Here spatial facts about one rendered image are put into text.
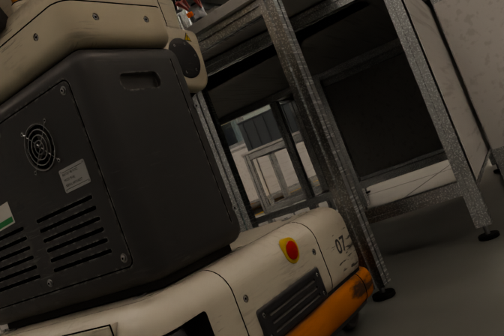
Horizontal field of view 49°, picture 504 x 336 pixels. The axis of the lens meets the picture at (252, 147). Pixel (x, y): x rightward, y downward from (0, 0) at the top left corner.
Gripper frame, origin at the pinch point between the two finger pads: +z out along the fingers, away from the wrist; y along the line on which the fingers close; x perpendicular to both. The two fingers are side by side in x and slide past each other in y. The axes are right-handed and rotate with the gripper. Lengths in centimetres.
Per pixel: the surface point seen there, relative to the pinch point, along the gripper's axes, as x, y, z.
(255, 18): 64, -41, -10
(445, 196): 79, -64, 59
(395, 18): 47, -70, 17
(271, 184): -313, 206, 347
